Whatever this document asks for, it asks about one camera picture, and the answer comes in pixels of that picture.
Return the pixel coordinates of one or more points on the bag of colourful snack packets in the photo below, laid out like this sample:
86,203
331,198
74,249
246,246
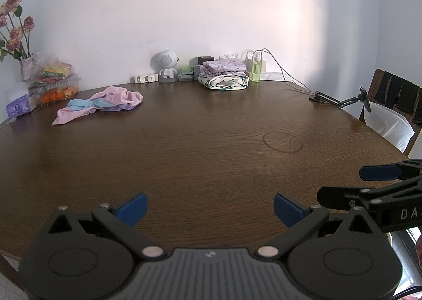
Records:
54,69

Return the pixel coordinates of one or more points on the white round-head robot toy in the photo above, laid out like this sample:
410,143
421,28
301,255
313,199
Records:
165,60

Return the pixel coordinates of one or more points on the dark clothes on chair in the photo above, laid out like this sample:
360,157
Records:
405,95

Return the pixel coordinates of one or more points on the dried pink roses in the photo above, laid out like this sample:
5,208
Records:
15,34

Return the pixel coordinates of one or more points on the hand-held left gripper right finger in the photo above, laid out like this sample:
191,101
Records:
288,209

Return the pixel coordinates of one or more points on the wooden chair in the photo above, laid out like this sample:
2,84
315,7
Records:
377,84

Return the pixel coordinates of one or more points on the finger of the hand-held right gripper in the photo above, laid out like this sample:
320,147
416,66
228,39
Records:
379,172
333,196

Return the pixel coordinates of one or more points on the white plastic bag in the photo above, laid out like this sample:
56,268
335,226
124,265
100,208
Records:
385,122

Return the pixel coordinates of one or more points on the green spray bottle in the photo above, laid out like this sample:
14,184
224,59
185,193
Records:
256,72

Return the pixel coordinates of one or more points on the stack of green boxes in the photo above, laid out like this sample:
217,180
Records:
186,74

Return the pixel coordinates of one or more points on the clear container of oranges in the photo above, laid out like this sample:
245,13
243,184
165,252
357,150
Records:
56,94

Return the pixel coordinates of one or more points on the purple tissue box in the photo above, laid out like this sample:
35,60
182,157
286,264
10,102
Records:
21,105

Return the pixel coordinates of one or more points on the pink flower vase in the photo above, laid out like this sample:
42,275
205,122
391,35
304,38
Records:
26,69

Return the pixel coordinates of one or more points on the pink blue purple garment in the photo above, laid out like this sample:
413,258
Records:
115,97

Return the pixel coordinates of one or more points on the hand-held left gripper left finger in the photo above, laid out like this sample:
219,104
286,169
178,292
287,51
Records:
133,209

